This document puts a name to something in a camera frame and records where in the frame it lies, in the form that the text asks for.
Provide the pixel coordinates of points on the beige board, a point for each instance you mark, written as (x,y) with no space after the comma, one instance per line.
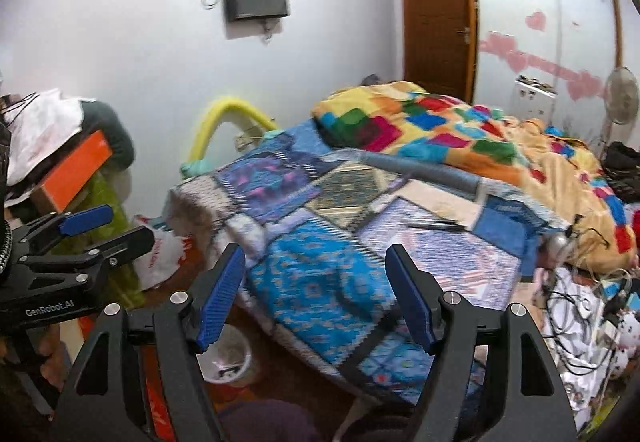
(440,202)

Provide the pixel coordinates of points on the white patterned wastebasket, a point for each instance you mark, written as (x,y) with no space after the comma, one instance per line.
(227,357)

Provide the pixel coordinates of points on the white cloth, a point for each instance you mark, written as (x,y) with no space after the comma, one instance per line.
(40,132)

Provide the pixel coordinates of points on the blue patterned bedsheet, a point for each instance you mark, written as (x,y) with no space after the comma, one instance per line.
(310,242)

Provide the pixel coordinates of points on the person's legs in dark pants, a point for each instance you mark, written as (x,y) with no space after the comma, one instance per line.
(280,422)

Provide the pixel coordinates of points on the wardrobe with heart stickers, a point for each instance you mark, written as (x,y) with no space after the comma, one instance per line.
(540,7)

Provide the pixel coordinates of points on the red printed box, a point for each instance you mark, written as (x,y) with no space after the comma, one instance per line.
(156,402)

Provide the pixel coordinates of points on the white pump bottle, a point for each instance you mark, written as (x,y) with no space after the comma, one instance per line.
(560,244)

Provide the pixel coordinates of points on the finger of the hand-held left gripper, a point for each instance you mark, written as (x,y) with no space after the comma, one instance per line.
(125,242)
(87,218)

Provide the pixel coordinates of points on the colourful patchwork blanket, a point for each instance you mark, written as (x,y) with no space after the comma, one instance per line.
(450,132)

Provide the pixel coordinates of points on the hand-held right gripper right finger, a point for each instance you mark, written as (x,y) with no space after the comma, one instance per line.
(412,304)

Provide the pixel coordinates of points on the white box appliance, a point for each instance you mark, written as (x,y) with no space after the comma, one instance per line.
(536,86)

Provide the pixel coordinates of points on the white standing fan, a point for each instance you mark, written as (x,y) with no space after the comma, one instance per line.
(622,97)

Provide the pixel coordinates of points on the brown wooden door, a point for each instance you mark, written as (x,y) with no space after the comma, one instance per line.
(435,22)

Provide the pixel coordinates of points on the yellow foam tube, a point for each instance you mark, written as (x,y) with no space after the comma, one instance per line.
(215,117)

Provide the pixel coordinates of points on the dark green cushion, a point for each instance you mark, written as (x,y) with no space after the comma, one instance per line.
(112,127)

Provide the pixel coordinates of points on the grey foam tube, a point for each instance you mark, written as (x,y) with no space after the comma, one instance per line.
(425,171)

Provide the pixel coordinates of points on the black pen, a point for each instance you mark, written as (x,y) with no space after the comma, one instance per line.
(435,224)

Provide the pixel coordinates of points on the orange box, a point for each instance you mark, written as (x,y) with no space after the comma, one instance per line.
(75,172)

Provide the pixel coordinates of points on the black striped clothes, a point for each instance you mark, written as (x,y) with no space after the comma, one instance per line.
(622,172)

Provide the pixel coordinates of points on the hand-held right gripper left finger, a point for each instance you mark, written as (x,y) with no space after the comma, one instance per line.
(219,304)

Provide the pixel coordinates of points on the white red printed shopping bag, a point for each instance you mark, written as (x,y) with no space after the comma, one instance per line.
(160,252)

